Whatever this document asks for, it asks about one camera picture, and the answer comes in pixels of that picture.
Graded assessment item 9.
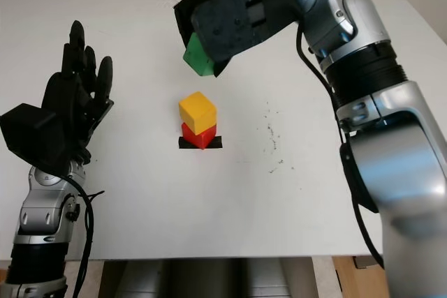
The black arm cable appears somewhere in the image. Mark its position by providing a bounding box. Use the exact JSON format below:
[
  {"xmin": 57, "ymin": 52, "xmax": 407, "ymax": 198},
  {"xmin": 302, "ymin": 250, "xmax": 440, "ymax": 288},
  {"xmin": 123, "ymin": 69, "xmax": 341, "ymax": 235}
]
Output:
[
  {"xmin": 295, "ymin": 25, "xmax": 385, "ymax": 269},
  {"xmin": 66, "ymin": 175, "xmax": 105, "ymax": 298}
]

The grey robot torso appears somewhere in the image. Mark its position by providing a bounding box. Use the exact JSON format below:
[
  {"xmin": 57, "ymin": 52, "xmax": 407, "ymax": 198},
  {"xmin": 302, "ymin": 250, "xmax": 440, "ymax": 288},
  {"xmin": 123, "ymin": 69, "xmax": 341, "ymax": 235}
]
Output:
[{"xmin": 99, "ymin": 258, "xmax": 315, "ymax": 298}]

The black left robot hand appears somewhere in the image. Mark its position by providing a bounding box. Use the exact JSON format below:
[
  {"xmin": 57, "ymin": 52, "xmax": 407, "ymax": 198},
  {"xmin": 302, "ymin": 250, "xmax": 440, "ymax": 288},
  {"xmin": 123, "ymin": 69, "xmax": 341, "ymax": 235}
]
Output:
[{"xmin": 40, "ymin": 20, "xmax": 115, "ymax": 165}]

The yellow wooden block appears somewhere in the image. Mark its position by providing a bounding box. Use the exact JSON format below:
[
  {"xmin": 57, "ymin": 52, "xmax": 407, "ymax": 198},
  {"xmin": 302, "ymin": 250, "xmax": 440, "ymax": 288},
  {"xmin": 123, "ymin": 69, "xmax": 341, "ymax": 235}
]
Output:
[{"xmin": 177, "ymin": 91, "xmax": 218, "ymax": 135}]

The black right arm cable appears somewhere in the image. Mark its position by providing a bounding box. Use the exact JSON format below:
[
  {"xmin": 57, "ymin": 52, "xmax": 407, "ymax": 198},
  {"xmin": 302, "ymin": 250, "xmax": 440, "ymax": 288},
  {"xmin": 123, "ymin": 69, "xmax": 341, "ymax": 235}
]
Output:
[{"xmin": 295, "ymin": 25, "xmax": 385, "ymax": 269}]

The red wooden block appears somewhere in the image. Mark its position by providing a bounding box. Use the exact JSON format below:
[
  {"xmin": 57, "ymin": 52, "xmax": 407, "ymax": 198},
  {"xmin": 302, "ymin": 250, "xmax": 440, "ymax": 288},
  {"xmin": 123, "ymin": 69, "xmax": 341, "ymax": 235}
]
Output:
[{"xmin": 180, "ymin": 121, "xmax": 217, "ymax": 151}]

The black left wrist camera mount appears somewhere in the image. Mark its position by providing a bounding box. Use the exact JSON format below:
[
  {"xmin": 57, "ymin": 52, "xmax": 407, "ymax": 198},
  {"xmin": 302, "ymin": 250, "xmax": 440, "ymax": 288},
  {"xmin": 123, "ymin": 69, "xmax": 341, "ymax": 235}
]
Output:
[{"xmin": 0, "ymin": 103, "xmax": 71, "ymax": 177}]

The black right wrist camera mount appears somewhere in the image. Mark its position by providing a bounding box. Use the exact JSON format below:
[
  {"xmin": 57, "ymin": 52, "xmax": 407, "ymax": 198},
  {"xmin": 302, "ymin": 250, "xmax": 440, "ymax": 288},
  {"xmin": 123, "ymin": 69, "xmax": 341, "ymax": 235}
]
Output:
[{"xmin": 190, "ymin": 0, "xmax": 305, "ymax": 66}]

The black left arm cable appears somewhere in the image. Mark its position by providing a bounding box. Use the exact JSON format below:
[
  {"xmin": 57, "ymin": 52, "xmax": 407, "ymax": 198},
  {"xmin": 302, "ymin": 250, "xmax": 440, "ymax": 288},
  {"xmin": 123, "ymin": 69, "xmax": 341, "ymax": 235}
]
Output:
[{"xmin": 66, "ymin": 175, "xmax": 105, "ymax": 298}]

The green wooden block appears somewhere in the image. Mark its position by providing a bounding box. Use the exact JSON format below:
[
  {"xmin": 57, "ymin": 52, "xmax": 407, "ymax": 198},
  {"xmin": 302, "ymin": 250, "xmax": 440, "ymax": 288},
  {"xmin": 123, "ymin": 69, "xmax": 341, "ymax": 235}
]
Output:
[{"xmin": 183, "ymin": 31, "xmax": 216, "ymax": 77}]

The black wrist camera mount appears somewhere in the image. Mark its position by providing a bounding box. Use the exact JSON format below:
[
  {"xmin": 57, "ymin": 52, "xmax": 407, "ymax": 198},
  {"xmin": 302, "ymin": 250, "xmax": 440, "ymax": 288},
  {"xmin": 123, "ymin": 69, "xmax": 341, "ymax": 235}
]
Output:
[
  {"xmin": 190, "ymin": 0, "xmax": 305, "ymax": 66},
  {"xmin": 0, "ymin": 103, "xmax": 71, "ymax": 177}
]

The black tape strip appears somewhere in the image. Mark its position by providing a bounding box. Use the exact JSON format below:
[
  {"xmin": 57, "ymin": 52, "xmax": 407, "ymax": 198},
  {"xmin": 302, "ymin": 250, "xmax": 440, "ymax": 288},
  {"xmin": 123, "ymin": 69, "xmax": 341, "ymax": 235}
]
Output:
[{"xmin": 178, "ymin": 135, "xmax": 224, "ymax": 151}]

